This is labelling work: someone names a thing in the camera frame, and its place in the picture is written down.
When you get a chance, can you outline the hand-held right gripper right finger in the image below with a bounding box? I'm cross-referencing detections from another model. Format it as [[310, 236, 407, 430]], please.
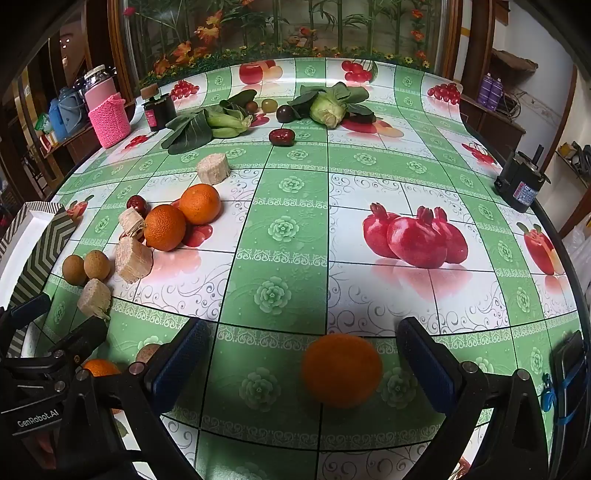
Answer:
[[397, 316, 553, 480]]

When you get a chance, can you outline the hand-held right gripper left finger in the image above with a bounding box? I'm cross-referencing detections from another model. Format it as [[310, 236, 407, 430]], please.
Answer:
[[55, 318, 212, 480]]

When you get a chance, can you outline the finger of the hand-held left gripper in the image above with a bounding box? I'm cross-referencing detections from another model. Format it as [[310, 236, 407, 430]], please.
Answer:
[[0, 294, 52, 330], [28, 318, 110, 370]]

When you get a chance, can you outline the orange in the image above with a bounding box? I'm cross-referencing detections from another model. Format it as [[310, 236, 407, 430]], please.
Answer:
[[301, 335, 384, 409], [144, 204, 187, 252], [83, 359, 122, 379], [178, 184, 222, 226]]

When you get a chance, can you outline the sugarcane piece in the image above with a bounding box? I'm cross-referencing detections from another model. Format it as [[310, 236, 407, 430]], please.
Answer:
[[197, 154, 230, 184], [115, 236, 154, 284], [119, 207, 147, 241], [77, 279, 112, 320]]

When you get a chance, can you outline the chevron pattern box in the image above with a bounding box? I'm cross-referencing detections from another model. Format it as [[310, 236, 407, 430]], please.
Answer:
[[0, 202, 77, 358]]

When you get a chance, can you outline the blue clip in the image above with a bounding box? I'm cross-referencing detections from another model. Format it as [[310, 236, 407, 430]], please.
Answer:
[[540, 374, 557, 411]]

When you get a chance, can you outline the fruit print tablecloth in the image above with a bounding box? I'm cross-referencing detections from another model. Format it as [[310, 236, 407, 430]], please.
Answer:
[[28, 58, 585, 480]]

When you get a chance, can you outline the blue plastic jug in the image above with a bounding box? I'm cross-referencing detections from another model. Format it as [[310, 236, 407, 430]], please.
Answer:
[[48, 99, 63, 139]]

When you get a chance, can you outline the grey blue kettle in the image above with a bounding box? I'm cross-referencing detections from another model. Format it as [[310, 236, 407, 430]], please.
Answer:
[[58, 88, 90, 139]]

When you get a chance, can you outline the pink knit-covered thermos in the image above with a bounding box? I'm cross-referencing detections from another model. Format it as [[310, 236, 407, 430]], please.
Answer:
[[83, 65, 132, 148]]

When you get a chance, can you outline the black electric motor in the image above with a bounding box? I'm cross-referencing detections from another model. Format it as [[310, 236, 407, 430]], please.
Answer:
[[493, 145, 550, 213]]

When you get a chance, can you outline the black jar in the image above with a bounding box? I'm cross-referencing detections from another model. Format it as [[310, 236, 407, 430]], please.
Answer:
[[141, 85, 178, 132]]

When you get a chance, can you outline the pale green bok choy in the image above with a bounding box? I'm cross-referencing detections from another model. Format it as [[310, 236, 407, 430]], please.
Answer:
[[287, 82, 377, 129]]

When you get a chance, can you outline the bamboo flower wall picture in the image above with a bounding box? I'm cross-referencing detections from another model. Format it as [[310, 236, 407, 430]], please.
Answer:
[[122, 0, 444, 81]]

